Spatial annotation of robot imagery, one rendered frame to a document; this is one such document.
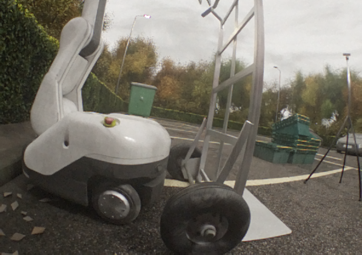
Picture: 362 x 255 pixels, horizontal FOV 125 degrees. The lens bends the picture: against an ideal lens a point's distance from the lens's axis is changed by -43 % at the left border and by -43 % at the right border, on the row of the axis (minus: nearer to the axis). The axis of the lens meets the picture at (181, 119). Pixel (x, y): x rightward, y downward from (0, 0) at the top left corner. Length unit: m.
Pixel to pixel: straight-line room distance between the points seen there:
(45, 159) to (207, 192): 0.51
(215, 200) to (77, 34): 0.79
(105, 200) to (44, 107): 0.48
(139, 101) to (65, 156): 5.64
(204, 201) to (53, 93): 0.69
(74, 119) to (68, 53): 0.36
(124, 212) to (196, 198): 0.26
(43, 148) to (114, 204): 0.30
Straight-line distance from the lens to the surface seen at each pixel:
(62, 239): 0.57
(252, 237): 0.70
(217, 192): 0.40
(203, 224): 0.46
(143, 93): 6.11
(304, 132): 2.88
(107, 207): 0.57
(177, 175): 1.07
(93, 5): 0.94
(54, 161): 0.59
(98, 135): 0.48
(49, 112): 0.78
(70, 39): 0.82
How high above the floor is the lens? 0.40
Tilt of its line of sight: level
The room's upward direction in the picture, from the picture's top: 10 degrees clockwise
